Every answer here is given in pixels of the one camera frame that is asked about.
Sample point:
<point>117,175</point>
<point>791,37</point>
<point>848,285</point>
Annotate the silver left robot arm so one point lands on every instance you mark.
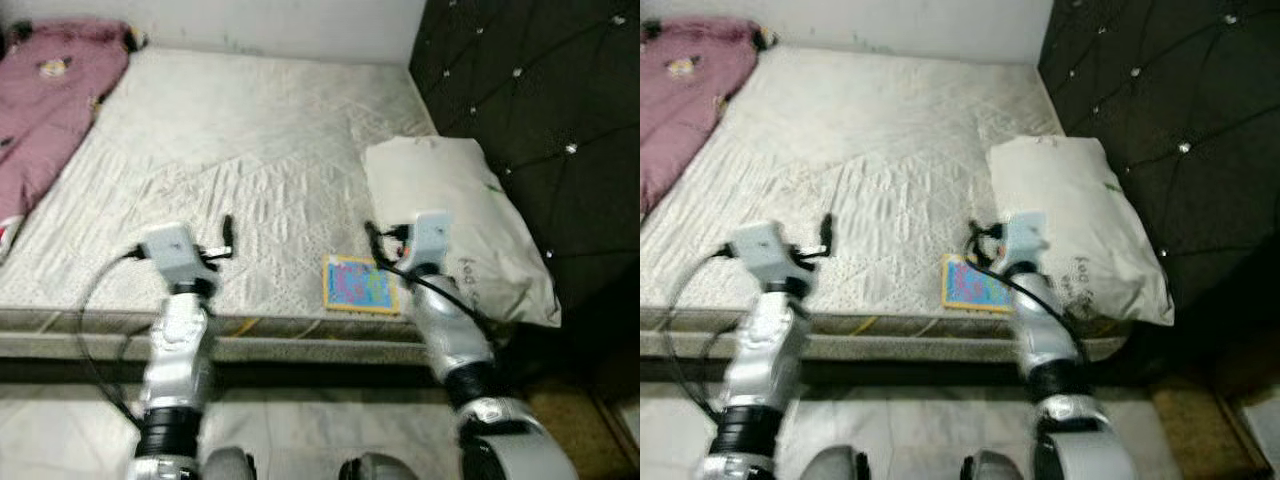
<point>180,370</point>
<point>765,370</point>

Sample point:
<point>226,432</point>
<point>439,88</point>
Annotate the purple Mickey print blanket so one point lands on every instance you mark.
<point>50,100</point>
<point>680,90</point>

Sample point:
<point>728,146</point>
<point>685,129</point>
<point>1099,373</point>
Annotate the white pillow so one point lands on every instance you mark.
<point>1070,190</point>
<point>450,190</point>

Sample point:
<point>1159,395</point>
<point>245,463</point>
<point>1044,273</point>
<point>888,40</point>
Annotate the colourful children's picture book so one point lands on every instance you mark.
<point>970,285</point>
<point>355,285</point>

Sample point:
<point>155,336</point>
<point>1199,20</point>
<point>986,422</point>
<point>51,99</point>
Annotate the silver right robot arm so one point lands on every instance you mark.
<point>1045,330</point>
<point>450,330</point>

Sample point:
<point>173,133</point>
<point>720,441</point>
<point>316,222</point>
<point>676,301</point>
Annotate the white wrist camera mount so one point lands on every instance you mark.
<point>1027,235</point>
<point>430,235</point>
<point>170,250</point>
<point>762,248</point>

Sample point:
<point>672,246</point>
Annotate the dark tufted headboard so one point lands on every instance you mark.
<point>540,100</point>
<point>1180,90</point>

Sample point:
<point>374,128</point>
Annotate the grey robot leg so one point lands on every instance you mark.
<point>228,466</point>
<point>835,466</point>
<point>378,468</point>
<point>995,468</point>

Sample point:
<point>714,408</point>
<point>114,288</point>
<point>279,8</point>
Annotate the grey robot right leg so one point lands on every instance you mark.
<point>995,468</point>
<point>378,468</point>

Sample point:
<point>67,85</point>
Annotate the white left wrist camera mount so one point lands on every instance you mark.
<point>762,248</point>
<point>170,250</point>

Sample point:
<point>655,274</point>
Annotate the grey robot left leg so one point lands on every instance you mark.
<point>228,466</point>
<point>835,466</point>

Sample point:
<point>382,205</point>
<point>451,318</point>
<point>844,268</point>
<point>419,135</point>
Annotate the grey quilted mattress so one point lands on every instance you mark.
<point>870,140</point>
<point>250,140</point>

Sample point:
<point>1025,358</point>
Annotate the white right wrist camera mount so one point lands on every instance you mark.
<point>1027,235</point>
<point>430,235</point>

